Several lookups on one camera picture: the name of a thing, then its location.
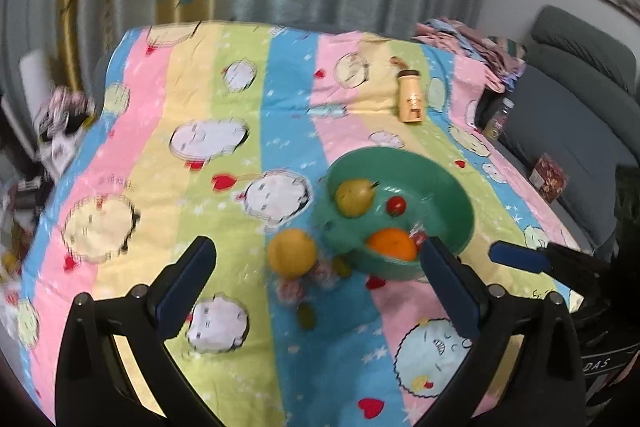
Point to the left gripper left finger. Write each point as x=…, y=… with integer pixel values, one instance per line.
x=173, y=293

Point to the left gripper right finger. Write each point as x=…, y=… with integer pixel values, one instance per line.
x=460, y=290

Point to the clear red candy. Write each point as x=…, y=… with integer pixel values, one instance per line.
x=291, y=292

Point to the green pear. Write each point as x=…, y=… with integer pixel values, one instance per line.
x=354, y=197

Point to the folded clothes pile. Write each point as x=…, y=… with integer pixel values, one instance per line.
x=503, y=58

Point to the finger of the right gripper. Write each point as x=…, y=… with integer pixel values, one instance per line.
x=519, y=257

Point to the colourful cartoon striped sheet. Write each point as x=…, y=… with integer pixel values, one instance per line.
x=226, y=130

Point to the orange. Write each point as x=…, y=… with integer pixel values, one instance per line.
x=393, y=243

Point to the grey sofa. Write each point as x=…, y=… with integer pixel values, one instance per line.
x=575, y=104

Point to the yellow lemon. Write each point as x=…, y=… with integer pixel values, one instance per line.
x=292, y=253

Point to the red cherry tomato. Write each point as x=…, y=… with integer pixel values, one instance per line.
x=396, y=206

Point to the red snack packet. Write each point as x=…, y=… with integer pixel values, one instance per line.
x=548, y=178

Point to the yellow bear bottle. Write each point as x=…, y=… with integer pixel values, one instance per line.
x=410, y=96

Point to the green plastic bowl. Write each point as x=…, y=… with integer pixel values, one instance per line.
x=412, y=199

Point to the clear plastic bottle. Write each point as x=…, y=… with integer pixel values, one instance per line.
x=494, y=126

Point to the white cylinder lamp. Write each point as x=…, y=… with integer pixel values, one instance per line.
x=37, y=82

